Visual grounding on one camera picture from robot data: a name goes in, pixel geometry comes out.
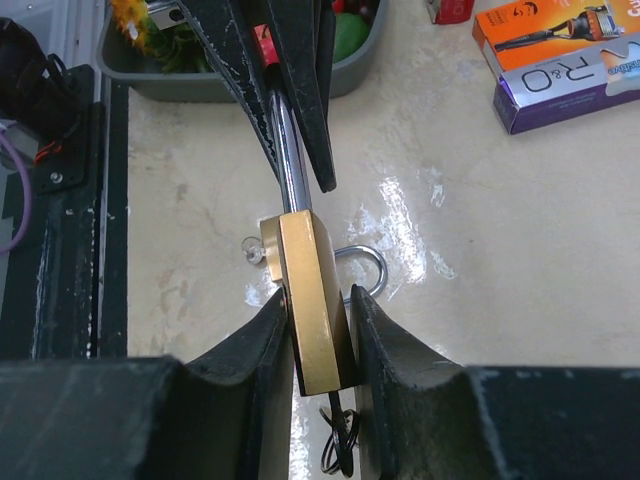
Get grey metal tray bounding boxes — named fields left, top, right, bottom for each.
left=94, top=0, right=390, bottom=104

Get purple silver toothpaste box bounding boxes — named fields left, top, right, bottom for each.
left=493, top=33, right=639, bottom=135

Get large brass padlock shackle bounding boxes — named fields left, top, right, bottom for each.
left=256, top=210, right=388, bottom=307

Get long-shackle brass padlock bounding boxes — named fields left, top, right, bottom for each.
left=269, top=89, right=357, bottom=396

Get orange box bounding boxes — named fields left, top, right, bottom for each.
left=472, top=0, right=639, bottom=76

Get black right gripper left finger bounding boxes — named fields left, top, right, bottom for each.
left=1, top=292, right=293, bottom=479

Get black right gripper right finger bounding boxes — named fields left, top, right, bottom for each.
left=350, top=286, right=639, bottom=479

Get dark grape bunch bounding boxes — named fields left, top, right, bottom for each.
left=332, top=0, right=378, bottom=16

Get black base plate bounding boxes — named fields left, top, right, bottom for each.
left=1, top=65, right=129, bottom=360

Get green fruit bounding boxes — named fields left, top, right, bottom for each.
left=333, top=13, right=370, bottom=63

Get silver keys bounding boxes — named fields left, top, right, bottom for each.
left=319, top=391, right=360, bottom=478

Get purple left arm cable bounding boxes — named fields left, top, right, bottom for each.
left=0, top=132, right=34, bottom=254

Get red small box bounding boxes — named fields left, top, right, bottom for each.
left=427, top=0, right=475, bottom=25

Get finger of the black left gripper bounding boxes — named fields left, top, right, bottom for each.
left=264, top=0, right=336, bottom=193
left=178, top=0, right=278, bottom=173

